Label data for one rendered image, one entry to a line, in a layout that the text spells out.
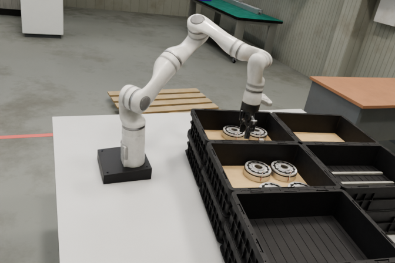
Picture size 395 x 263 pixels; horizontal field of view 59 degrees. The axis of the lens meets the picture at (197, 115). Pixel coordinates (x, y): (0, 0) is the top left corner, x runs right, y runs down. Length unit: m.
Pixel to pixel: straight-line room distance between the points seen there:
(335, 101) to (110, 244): 2.44
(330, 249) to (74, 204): 0.86
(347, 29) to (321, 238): 4.28
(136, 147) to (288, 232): 0.64
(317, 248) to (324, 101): 2.28
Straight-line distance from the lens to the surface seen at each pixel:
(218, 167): 1.18
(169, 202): 1.36
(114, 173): 1.41
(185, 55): 1.42
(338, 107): 3.18
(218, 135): 1.59
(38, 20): 6.20
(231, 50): 1.39
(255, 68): 1.34
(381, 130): 3.41
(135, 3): 9.58
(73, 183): 1.44
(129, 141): 1.37
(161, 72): 1.34
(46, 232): 2.28
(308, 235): 1.19
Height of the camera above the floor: 1.55
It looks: 24 degrees down
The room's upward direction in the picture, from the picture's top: 9 degrees clockwise
